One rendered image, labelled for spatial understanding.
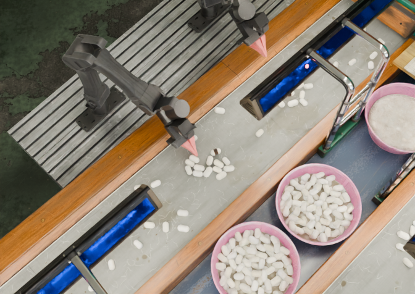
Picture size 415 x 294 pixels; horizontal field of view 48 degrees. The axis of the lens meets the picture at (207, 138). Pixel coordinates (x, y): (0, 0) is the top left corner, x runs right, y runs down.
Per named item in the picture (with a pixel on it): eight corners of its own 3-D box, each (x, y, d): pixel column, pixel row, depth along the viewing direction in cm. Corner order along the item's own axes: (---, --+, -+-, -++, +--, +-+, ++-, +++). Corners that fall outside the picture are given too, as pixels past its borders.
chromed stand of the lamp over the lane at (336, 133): (282, 123, 171) (298, 50, 130) (319, 90, 176) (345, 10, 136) (322, 158, 164) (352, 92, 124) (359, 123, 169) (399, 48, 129)
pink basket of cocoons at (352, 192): (260, 230, 154) (262, 222, 146) (290, 162, 164) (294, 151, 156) (338, 265, 148) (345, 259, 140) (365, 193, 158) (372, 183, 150)
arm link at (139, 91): (166, 92, 150) (91, 27, 135) (153, 114, 146) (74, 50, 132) (147, 96, 159) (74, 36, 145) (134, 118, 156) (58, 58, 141)
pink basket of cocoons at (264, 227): (194, 268, 150) (192, 263, 141) (254, 212, 157) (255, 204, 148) (254, 335, 141) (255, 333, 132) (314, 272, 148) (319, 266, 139)
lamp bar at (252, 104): (238, 104, 133) (238, 91, 127) (378, -16, 150) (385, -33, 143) (259, 122, 130) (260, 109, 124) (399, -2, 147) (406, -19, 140)
